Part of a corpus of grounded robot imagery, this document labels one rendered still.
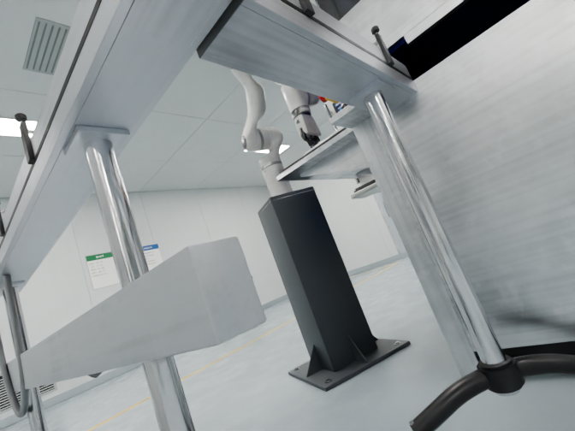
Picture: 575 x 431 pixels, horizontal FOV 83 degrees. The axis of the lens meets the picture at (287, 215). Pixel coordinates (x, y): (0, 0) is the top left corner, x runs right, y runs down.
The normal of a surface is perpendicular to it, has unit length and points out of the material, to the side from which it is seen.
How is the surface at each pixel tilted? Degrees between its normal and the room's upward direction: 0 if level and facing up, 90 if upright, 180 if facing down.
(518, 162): 90
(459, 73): 90
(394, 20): 90
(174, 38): 180
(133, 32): 180
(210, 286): 90
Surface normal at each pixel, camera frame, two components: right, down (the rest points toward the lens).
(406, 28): -0.65, 0.10
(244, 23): 0.35, 0.92
